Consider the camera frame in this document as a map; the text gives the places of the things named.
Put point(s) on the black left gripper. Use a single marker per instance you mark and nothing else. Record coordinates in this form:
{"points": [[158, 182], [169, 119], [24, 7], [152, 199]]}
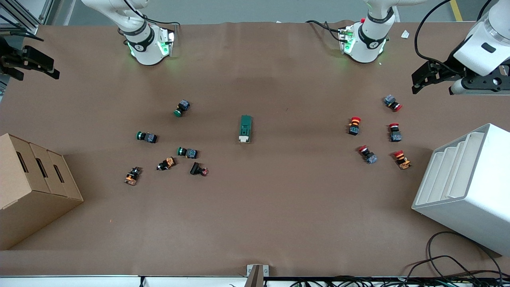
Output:
{"points": [[449, 66]]}

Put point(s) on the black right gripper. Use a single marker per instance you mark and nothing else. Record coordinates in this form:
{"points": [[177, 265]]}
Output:
{"points": [[8, 59]]}

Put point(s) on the green load switch white lever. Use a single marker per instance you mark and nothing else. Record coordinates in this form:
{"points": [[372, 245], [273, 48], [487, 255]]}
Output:
{"points": [[246, 128]]}

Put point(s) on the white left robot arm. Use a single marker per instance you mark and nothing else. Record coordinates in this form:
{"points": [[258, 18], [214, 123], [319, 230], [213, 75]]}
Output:
{"points": [[370, 40]]}

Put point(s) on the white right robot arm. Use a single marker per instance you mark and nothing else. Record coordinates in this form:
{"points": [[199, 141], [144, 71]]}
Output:
{"points": [[147, 48]]}

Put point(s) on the red push button blue block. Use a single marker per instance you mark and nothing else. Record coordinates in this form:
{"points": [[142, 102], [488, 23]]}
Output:
{"points": [[395, 133], [368, 155], [392, 103]]}

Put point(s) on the small white paper scrap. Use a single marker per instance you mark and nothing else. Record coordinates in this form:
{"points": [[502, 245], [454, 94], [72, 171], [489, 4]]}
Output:
{"points": [[405, 34]]}

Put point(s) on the red yellow stop button orange block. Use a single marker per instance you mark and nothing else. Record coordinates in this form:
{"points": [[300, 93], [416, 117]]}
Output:
{"points": [[402, 160]]}

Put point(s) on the red yellow stop button black block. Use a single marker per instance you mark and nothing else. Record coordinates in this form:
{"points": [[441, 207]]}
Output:
{"points": [[354, 125]]}

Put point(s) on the white stepped storage bin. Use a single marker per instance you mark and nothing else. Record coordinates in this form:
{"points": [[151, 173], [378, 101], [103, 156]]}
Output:
{"points": [[466, 187]]}

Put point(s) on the green mushroom push button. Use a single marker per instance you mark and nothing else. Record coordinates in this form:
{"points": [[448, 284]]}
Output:
{"points": [[147, 137], [182, 108], [188, 152]]}

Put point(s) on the brown cardboard box with slots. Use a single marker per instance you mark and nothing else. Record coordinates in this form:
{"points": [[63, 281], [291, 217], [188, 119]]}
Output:
{"points": [[32, 199]]}

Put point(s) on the black square button red terminals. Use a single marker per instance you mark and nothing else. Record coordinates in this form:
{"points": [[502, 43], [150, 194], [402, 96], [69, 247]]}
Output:
{"points": [[198, 169]]}

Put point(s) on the brown paper table cover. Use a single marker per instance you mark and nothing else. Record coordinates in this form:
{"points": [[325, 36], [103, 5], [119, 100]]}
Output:
{"points": [[255, 207]]}

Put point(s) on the aluminium frame post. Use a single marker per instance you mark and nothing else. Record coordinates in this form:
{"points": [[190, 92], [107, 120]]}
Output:
{"points": [[48, 10]]}

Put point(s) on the black selector switch orange block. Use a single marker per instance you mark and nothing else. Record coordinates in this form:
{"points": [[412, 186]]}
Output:
{"points": [[166, 163], [132, 176]]}

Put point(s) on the grey metal table bracket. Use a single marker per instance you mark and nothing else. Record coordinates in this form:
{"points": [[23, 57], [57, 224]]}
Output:
{"points": [[255, 275]]}

